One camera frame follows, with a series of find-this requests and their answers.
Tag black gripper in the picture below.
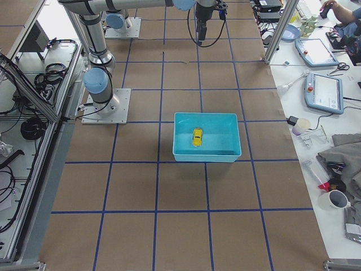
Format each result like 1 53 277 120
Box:
195 0 227 41

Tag yellow beetle toy car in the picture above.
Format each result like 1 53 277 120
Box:
192 128 203 147

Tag person's hand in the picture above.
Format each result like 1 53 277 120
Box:
320 0 354 24

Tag light blue plastic bin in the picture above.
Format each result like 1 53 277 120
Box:
173 112 242 163

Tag upper teach pendant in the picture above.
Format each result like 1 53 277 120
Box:
294 38 339 67

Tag teach pendant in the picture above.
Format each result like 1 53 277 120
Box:
304 73 344 115
294 38 339 67

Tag lower teach pendant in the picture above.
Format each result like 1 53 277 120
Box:
304 73 344 115

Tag white paper cup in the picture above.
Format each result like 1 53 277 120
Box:
292 118 311 136

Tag black scissors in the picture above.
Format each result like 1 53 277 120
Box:
327 62 350 76

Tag grey cloth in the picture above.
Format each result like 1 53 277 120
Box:
317 133 360 201

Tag white mug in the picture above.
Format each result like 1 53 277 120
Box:
318 190 351 211

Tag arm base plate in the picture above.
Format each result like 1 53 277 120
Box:
81 88 131 125
105 14 142 40

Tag aluminium frame post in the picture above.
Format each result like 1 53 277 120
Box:
264 0 298 64

